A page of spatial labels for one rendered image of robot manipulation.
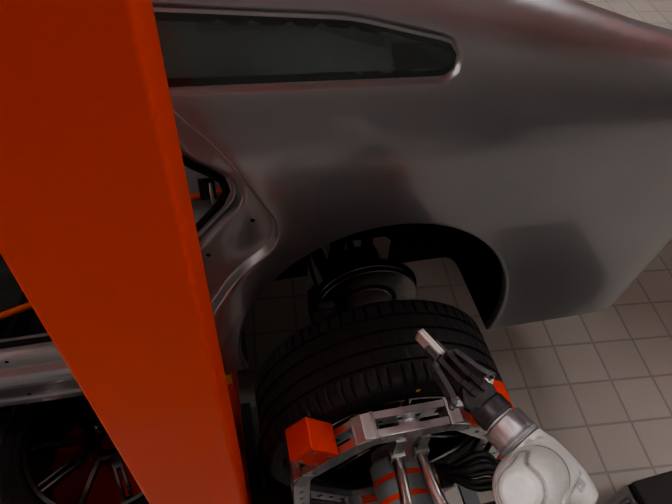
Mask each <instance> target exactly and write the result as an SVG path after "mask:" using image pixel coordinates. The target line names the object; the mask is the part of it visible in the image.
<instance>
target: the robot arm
mask: <svg viewBox="0 0 672 504"><path fill-rule="evenodd" d="M415 339H416V340H417V342H418V343H419V344H420V345H421V346H422V347H423V348H424V353H425V354H426V355H427V356H428V358H429V359H430V360H431V361H432V362H433V364H432V366H431V369H430V372H431V374H432V376H433V378H434V379H435V381H436V383H437V384H438V386H439V388H440V389H441V391H442V393H443V395H444V396H445V398H446V400H447V403H448V408H449V410H451V411H453V410H454V409H455V408H463V410H464V411H466V412H468V413H470V414H471V415H472V417H473V419H474V420H475V421H476V422H477V424H478V425H479V426H480V427H481V428H482V429H483V430H484V431H488V433H487V434H486V439H487V440H488V441H489V442H490V443H491V444H492V445H493V446H494V448H495V449H496V450H497V451H498V452H499V453H500V454H501V456H502V457H504V458H503V459H502V460H501V462H500V463H499V464H498V466H497V468H496V470H495V472H494V475H493V480H492V491H493V496H494V500H495V502H496V504H596V502H597V500H598V497H599V494H598V491H597V489H596V487H595V485H594V483H593V481H592V480H591V478H590V477H589V475H588V474H587V472H586V471H585V469H584V468H583V467H582V466H581V465H580V463H579V462H578V461H577V460H576V459H575V458H574V457H573V456H572V455H571V454H570V453H569V452H568V451H567V450H566V449H565V448H564V447H563V446H562V445H561V444H560V443H559V442H558V441H557V440H556V439H554V438H553V437H552V436H550V435H548V434H547V433H545V432H544V431H543V430H541V429H540V428H539V427H538V426H537V424H536V423H534V422H533V421H532V420H531V419H530V418H529V417H528V416H527V414H526V413H525V412H524V411H523V410H522V409H521V408H520V407H515V408H513V409H511V408H512V404H511V403H510V402H509V401H508V400H507V399H506V398H505V397H504V396H503V395H502V394H501V393H498V392H497V391H496V388H495V386H494V385H493V381H494V378H495V376H496V373H495V372H493V371H490V370H488V369H485V368H484V367H482V366H481V365H480V364H478V363H477V362H475V361H474V360H473V359H471V358H470V357H468V356H467V355H465V354H464V353H463V352H461V351H460V350H458V349H456V348H455V349H454V350H451V351H449V350H447V349H446V348H445V347H444V346H443V345H442V344H441V343H440V342H439V341H438V340H436V341H434V339H433V338H432V337H431V336H430V335H429V334H428V333H427V332H426V331H425V330H424V329H421V330H419V331H418V333H417V335H416V337H415ZM442 357H443V358H442ZM470 372H471V373H470ZM476 376H477V377H478V378H480V379H482V380H483V381H482V380H479V379H478V378H477V377H476ZM449 382H450V383H451V384H452V385H453V386H454V387H455V390H456V392H457V393H458V394H459V395H460V399H461V401H460V399H459V397H458V396H457V397H456V394H455V391H454V390H453V388H452V386H451V385H450V383H449Z"/></svg>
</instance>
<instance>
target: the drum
mask: <svg viewBox="0 0 672 504"><path fill-rule="evenodd" d="M387 447H388V444H386V445H383V446H381V447H379V448H377V449H376V450H375V451H373V452H372V454H371V461H372V466H371V467H370V473H371V477H372V481H373V485H374V490H375V493H376V497H377V501H378V504H401V502H400V496H399V490H398V484H397V479H396V475H395V470H394V466H393V465H392V464H389V461H388V456H389V452H388V448H387ZM404 465H405V469H406V473H407V477H408V482H409V486H410V492H411V498H412V504H435V502H434V501H433V499H432V496H431V494H430V492H429V490H428V487H427V485H426V482H425V480H424V477H423V475H422V472H421V469H420V466H419V464H418V461H417V459H413V460H412V462H406V463H404Z"/></svg>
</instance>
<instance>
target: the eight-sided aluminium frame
mask: <svg viewBox="0 0 672 504"><path fill-rule="evenodd" d="M434 415H439V418H435V419H430V420H424V421H419V422H414V423H409V424H403V425H398V426H393V427H387V428H382V429H380V428H379V426H380V425H386V424H391V423H396V422H397V421H398V420H403V419H408V418H414V417H419V418H423V417H429V416H434ZM445 431H458V432H461V433H464V434H467V435H471V436H474V437H476V438H475V440H474V442H473V444H472V445H471V447H470V449H469V450H467V451H466V452H465V453H463V454H461V455H459V456H457V457H455V458H453V459H451V460H449V461H447V463H448V465H449V464H451V463H452V462H454V461H456V460H458V459H460V458H462V457H464V456H466V455H468V454H470V453H472V452H475V451H487V452H489V453H490V454H492V455H493V456H494V457H495V458H497V457H498V455H499V454H500V453H499V452H498V451H497V450H496V449H495V448H494V446H493V445H492V444H491V443H490V442H489V441H488V440H487V439H486V434H487V433H488V431H484V430H483V429H482V428H481V427H478V426H472V425H471V421H470V419H469V416H468V414H467V412H466V411H464V410H463V408H455V409H454V410H453V411H451V410H449V408H448V403H447V400H446V398H444V397H443V398H441V399H440V400H435V401H429V402H424V403H418V404H413V405H408V406H402V407H397V408H391V409H386V410H380V411H375V412H373V411H369V412H366V413H363V414H359V415H357V416H355V417H352V418H349V421H347V422H346V423H344V424H342V425H341V426H339V427H337V428H336V429H334V434H335V439H336V443H337V445H338V444H340V443H342V442H344V441H345V440H347V439H349V438H351V437H352V436H353V438H352V439H351V440H349V441H347V442H345V443H344V444H342V445H340V446H339V447H337V448H338V452H339V454H338V455H337V456H335V457H333V458H332V459H330V460H328V461H326V462H325V463H323V464H321V465H319V466H311V465H306V464H301V463H296V462H291V461H290V459H289V464H290V482H291V483H290V489H291V496H292V502H293V504H339V503H332V502H324V501H317V500H312V498H315V499H322V500H330V501H337V502H340V504H363V502H362V499H364V498H370V497H376V493H375V490H374V486H373V487H368V488H363V489H358V490H343V489H337V488H331V487H324V486H318V485H312V484H310V481H311V480H312V479H313V478H314V477H316V476H318V475H320V474H322V473H323V472H325V471H327V470H329V469H331V468H332V467H334V466H336V465H338V464H339V463H341V462H343V461H345V460H347V459H348V458H350V457H352V456H354V455H356V454H357V453H359V452H361V451H363V450H365V449H367V448H370V447H373V446H375V445H378V444H383V443H388V442H393V441H396V440H401V439H409V438H414V437H419V436H422V435H427V434H435V433H440V432H445Z"/></svg>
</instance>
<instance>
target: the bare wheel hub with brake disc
mask: <svg viewBox="0 0 672 504"><path fill-rule="evenodd" d="M415 297H416V286H415V283H414V281H413V278H412V276H411V275H410V274H409V273H408V272H407V271H406V270H404V269H402V268H400V267H397V266H394V265H389V264H371V265H365V266H360V267H356V268H353V269H351V270H348V271H346V272H344V273H342V274H340V275H338V276H336V277H335V278H333V279H332V280H331V281H329V282H328V283H327V284H326V285H325V286H324V287H323V288H322V289H321V291H320V292H319V294H318V296H317V298H316V306H317V303H318V302H319V301H325V300H332V299H333V300H334V301H335V305H336V307H335V313H340V311H343V310H346V309H352V308H353V307H357V306H363V305H365V304H370V303H377V302H382V301H390V300H405V299H408V300H410V299H414V300H415Z"/></svg>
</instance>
